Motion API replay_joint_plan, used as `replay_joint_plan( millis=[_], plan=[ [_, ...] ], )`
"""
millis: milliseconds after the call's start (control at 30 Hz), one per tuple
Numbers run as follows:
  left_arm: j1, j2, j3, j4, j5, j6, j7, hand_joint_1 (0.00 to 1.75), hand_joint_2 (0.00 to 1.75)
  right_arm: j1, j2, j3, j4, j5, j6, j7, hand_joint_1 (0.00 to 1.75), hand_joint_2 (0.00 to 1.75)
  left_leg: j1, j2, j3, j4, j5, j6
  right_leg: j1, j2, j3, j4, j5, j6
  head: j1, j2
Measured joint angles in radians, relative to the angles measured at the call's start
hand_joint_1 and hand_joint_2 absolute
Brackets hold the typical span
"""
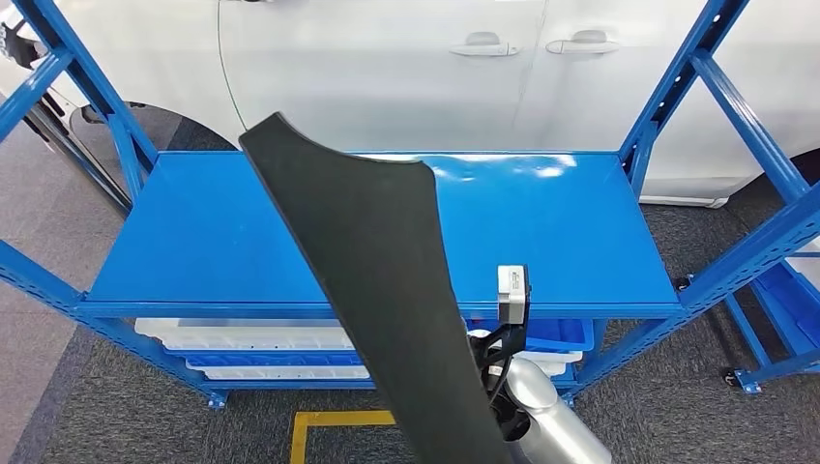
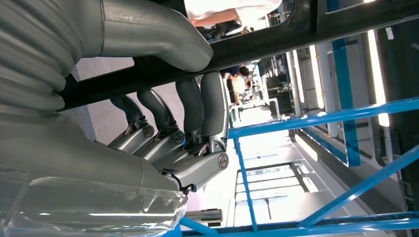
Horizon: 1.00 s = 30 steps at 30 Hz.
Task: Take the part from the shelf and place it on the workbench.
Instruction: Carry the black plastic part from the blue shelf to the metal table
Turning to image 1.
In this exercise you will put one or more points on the black caster wheel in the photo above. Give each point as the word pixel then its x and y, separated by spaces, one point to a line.
pixel 729 377
pixel 683 283

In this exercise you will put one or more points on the blue plastic bin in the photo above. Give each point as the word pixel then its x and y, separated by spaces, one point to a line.
pixel 551 333
pixel 256 360

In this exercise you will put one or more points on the white car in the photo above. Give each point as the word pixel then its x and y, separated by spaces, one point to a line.
pixel 384 77

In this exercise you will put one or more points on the black plastic panel part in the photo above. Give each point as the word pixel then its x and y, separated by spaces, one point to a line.
pixel 371 256

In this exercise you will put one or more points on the blue metal shelf rack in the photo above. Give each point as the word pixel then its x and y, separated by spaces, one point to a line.
pixel 785 301
pixel 192 243

